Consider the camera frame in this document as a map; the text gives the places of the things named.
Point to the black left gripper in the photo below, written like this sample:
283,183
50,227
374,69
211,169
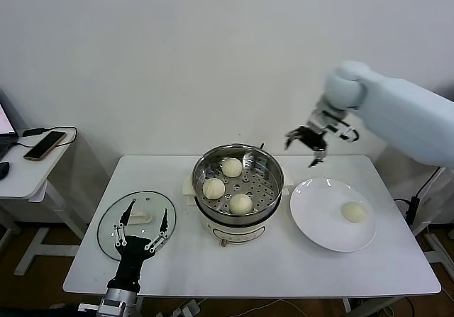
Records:
131,256

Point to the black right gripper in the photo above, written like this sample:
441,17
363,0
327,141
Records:
314,138

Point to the round glass pot lid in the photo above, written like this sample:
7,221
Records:
149,207

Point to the white steamed baozi bun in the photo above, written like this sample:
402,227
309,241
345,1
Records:
232,167
240,203
353,212
214,188

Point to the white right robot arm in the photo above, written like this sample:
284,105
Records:
408,118

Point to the stainless steel steamer basket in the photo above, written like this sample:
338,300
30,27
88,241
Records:
264,175

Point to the white round plate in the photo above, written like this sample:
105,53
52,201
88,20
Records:
319,225

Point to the white electric cooker base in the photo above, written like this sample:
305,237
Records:
234,233

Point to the white power strip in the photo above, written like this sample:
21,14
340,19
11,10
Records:
188,310

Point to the gold-edged black smartphone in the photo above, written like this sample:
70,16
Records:
44,146

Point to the white side table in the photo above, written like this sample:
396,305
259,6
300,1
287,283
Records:
21,178

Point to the black computer mouse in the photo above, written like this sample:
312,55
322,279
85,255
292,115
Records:
3,169

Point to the open laptop with pale screen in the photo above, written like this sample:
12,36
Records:
4,143

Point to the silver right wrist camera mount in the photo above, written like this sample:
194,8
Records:
319,118

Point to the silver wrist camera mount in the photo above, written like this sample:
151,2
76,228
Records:
88,307
319,118

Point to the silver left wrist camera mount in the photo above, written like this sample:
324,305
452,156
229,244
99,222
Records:
88,307

